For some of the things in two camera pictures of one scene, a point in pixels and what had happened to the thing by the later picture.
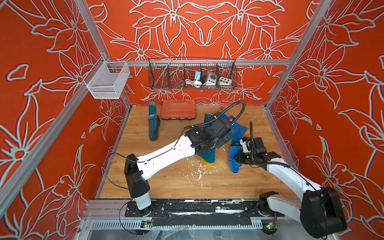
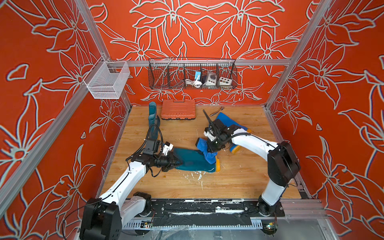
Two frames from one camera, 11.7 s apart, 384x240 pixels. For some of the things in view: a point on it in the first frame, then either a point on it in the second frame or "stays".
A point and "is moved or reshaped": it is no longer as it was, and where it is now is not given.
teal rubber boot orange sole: [154, 122] stays
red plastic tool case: [172, 109] stays
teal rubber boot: [208, 156] is moved or reshaped
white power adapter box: [211, 79] stays
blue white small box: [197, 76] stays
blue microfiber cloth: [234, 150] → [202, 145]
